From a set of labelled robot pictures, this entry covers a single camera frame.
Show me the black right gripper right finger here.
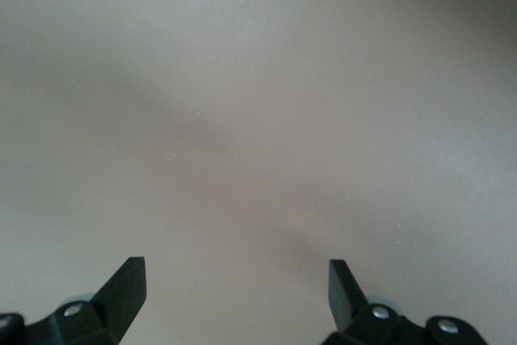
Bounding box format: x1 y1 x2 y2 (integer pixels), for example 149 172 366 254
322 258 489 345

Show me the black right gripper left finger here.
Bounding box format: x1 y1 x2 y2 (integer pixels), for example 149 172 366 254
0 255 147 345

